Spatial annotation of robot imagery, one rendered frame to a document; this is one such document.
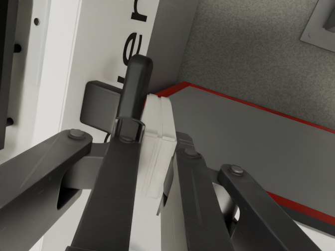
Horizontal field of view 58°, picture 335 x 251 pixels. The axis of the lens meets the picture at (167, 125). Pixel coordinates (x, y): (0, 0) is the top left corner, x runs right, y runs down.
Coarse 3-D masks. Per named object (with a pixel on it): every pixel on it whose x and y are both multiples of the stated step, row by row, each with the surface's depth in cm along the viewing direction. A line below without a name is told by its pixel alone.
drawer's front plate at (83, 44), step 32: (64, 0) 15; (96, 0) 16; (128, 0) 20; (64, 32) 16; (96, 32) 17; (128, 32) 21; (64, 64) 16; (96, 64) 19; (64, 96) 17; (64, 128) 18; (64, 224) 22
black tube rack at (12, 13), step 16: (0, 0) 24; (16, 0) 24; (0, 16) 23; (16, 16) 24; (0, 32) 24; (0, 48) 24; (16, 48) 27; (0, 64) 24; (0, 80) 25; (0, 96) 25; (0, 112) 26; (0, 128) 27; (0, 144) 27
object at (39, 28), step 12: (36, 0) 25; (48, 0) 24; (36, 12) 25; (48, 12) 25; (36, 24) 25; (36, 36) 26; (36, 48) 26; (36, 60) 26; (36, 72) 26; (36, 84) 27
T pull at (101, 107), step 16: (128, 64) 17; (144, 64) 17; (96, 80) 19; (128, 80) 17; (144, 80) 17; (96, 96) 18; (112, 96) 18; (128, 96) 17; (144, 96) 18; (96, 112) 18; (112, 112) 18; (128, 112) 17; (96, 128) 19; (112, 128) 18
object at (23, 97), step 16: (32, 0) 26; (16, 32) 27; (16, 64) 28; (16, 80) 29; (16, 96) 29; (32, 96) 29; (16, 112) 30; (32, 112) 29; (16, 128) 30; (32, 128) 29; (16, 144) 31; (0, 160) 31
